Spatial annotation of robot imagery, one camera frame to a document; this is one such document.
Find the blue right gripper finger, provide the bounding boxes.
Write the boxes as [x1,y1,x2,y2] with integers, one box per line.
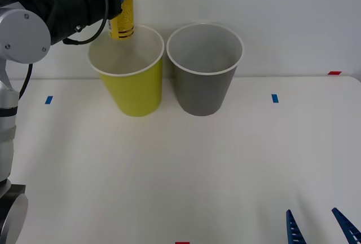
[331,207,361,244]
[285,209,307,244]

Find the yellow label plastic bottle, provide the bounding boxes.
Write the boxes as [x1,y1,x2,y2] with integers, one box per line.
[101,0,135,41]

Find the yellow-green plastic bin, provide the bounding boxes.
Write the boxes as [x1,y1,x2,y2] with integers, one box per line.
[87,24,165,117]

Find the grey plastic bin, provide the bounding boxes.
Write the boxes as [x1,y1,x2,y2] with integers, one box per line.
[166,23,244,117]

